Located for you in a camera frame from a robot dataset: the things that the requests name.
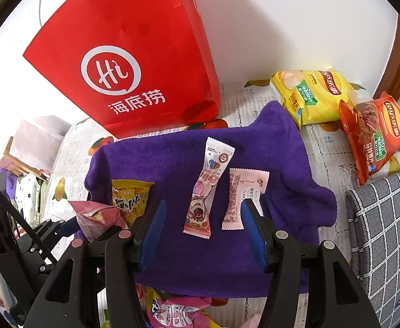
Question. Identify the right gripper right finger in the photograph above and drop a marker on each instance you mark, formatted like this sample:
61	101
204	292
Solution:
279	255

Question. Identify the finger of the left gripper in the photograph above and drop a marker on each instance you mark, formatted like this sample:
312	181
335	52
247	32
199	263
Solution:
69	227

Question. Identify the pink white long snack packet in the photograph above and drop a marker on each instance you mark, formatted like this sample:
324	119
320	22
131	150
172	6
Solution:
217	156

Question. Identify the pink strawberry snack packet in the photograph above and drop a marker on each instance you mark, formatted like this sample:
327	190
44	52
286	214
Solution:
174	312

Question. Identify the yellow snack packet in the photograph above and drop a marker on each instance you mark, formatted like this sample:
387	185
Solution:
130	196

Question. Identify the pink triangular snack packet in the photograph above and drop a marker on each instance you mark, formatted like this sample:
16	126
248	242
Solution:
95	218

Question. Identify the wooden bed frame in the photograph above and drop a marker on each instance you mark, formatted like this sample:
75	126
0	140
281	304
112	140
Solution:
18	167

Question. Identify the yellow chips bag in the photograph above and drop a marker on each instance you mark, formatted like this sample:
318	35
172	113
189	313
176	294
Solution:
313	97

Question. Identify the grey checked folded cloth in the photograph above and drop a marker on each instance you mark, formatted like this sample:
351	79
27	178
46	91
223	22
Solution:
374	225

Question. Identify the pale pink snack packet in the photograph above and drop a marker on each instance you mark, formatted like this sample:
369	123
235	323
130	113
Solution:
244	183

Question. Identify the white plastic bag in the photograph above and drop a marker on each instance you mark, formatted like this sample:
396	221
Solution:
37	141

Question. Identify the red-orange chips bag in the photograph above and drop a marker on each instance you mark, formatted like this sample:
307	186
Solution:
373	130

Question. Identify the purple towel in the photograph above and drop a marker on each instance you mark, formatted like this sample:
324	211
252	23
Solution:
221	266

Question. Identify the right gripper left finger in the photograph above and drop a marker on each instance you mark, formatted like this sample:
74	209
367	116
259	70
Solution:
126	253

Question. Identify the red paper shopping bag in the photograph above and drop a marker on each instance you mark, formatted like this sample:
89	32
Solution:
134	66

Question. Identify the brown wooden door frame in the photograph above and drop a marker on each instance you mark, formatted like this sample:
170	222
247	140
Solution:
390	80

